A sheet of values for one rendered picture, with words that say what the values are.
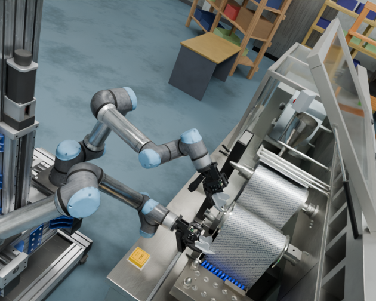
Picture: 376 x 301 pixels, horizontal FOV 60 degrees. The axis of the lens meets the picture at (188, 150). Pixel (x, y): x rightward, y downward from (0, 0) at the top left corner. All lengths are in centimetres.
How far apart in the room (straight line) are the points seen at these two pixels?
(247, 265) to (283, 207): 30
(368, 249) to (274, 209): 61
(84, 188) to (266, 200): 78
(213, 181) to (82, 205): 50
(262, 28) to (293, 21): 234
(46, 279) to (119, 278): 82
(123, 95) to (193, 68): 355
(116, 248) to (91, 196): 149
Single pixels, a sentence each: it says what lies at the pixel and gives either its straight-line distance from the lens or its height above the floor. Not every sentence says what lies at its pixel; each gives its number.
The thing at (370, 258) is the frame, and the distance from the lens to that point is 99.
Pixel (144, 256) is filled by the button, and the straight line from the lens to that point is 155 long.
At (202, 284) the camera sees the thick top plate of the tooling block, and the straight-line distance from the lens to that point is 144.
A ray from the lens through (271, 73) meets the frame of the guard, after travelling 211.
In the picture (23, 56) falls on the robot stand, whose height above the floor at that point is 157.
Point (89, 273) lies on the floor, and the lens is 255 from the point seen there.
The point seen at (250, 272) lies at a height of 112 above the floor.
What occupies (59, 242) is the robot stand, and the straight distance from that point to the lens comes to 240.
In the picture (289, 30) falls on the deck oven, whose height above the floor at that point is 80.
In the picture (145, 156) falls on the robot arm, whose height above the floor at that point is 142.
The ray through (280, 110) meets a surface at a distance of 217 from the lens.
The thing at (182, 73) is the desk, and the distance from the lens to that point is 511.
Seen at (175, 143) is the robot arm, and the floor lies 144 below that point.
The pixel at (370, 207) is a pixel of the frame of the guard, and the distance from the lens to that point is 103.
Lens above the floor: 217
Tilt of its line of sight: 34 degrees down
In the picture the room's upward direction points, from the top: 24 degrees clockwise
